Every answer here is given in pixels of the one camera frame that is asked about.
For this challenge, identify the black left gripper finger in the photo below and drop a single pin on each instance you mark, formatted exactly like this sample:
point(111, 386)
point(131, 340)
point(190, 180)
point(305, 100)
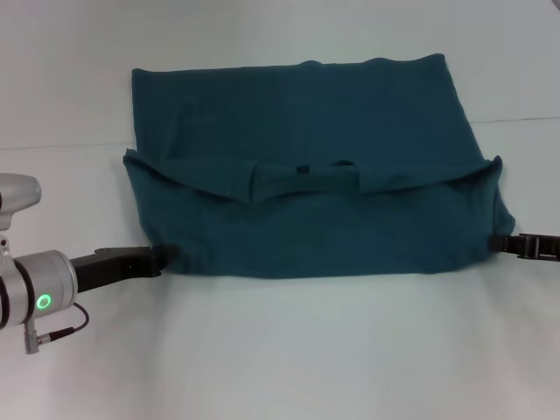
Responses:
point(166, 261)
point(164, 250)

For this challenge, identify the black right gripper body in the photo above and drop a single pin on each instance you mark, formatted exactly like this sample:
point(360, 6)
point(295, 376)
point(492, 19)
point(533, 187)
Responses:
point(547, 247)

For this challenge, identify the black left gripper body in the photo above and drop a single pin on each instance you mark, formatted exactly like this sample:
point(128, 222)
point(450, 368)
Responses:
point(114, 267)

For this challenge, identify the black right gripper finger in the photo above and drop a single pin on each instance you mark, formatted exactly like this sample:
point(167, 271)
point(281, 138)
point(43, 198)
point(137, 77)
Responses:
point(509, 239)
point(509, 249)

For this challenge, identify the teal T-shirt with FREE print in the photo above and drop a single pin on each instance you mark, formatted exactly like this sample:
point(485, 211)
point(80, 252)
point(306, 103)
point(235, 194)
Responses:
point(306, 175)

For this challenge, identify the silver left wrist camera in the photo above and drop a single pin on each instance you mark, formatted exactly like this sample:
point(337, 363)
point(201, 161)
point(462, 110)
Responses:
point(17, 192)

